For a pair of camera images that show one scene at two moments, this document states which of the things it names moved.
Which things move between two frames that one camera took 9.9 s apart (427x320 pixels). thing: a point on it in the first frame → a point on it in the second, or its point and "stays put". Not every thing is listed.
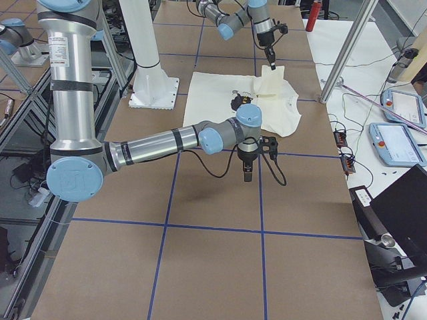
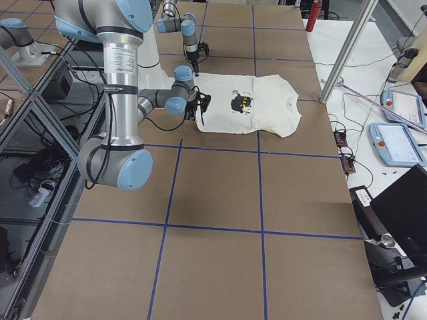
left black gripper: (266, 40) → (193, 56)
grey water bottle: (401, 65) stays put
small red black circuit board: (340, 138) stays put
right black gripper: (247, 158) → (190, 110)
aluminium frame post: (347, 54) stays put
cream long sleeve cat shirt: (209, 97) stays put
